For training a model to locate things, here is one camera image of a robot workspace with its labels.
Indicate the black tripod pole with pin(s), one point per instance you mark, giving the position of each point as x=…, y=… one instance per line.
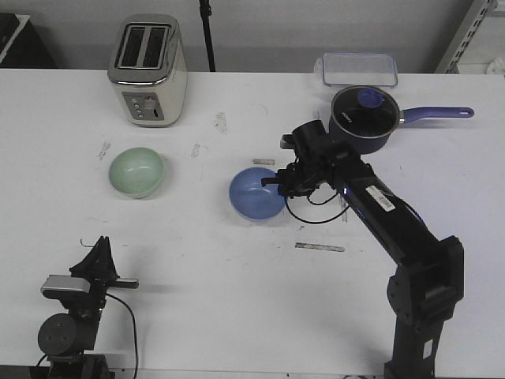
x=205, y=13

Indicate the green bowl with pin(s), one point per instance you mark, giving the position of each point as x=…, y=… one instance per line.
x=136, y=172

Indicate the glass pot lid blue knob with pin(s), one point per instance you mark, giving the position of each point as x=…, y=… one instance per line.
x=363, y=111

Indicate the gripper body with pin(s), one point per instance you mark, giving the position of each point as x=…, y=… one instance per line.
x=100, y=282
x=311, y=168

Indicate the clear plastic food container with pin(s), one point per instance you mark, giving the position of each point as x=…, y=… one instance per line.
x=338, y=69

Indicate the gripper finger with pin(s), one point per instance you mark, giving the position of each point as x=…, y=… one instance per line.
x=110, y=266
x=272, y=181
x=91, y=263
x=285, y=191

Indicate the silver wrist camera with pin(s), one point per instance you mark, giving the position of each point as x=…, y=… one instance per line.
x=63, y=287

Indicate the cream and chrome toaster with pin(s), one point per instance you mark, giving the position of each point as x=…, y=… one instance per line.
x=147, y=70

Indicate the white slotted shelf upright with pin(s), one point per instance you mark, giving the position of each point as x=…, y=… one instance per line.
x=478, y=40

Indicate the white crumpled object on shelf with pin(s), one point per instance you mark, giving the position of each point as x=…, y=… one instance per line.
x=496, y=67

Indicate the blue bowl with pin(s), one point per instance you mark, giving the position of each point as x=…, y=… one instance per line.
x=250, y=199

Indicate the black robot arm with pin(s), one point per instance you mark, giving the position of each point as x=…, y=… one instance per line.
x=68, y=339
x=429, y=278

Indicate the dark blue saucepan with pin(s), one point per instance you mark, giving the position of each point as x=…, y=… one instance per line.
x=370, y=145

